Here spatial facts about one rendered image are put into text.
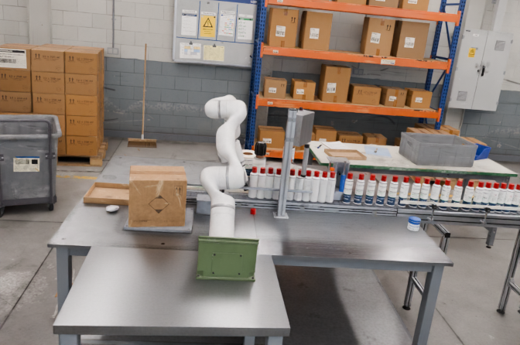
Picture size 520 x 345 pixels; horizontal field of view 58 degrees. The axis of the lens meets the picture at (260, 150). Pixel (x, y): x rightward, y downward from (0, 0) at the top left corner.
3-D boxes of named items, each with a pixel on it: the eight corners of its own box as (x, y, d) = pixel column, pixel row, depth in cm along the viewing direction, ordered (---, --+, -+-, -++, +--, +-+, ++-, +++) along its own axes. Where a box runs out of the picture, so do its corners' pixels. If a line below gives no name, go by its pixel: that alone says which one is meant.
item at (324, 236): (370, 174, 397) (370, 172, 397) (453, 266, 254) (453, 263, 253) (114, 157, 377) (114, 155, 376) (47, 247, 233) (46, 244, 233)
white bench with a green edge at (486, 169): (459, 218, 537) (474, 151, 515) (497, 251, 466) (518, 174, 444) (295, 211, 513) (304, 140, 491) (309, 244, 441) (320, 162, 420)
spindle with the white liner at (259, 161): (263, 180, 336) (267, 140, 327) (264, 185, 327) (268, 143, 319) (250, 179, 335) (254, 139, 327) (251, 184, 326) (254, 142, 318)
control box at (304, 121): (311, 141, 291) (315, 111, 286) (299, 147, 277) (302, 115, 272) (296, 138, 296) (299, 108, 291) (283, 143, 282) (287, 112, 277)
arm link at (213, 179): (233, 206, 227) (234, 161, 239) (195, 206, 228) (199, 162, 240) (236, 214, 238) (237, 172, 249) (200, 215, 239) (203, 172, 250)
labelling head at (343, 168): (340, 193, 325) (346, 158, 318) (345, 200, 312) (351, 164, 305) (320, 192, 323) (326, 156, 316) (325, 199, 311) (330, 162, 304)
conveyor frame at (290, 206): (391, 209, 319) (392, 203, 318) (397, 216, 309) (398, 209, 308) (142, 194, 303) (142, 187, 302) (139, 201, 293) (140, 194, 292)
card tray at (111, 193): (141, 190, 310) (141, 184, 309) (134, 206, 286) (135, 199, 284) (94, 187, 308) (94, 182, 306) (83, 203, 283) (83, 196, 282)
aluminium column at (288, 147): (283, 213, 295) (295, 108, 277) (284, 216, 291) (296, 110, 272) (276, 213, 295) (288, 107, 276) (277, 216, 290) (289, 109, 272)
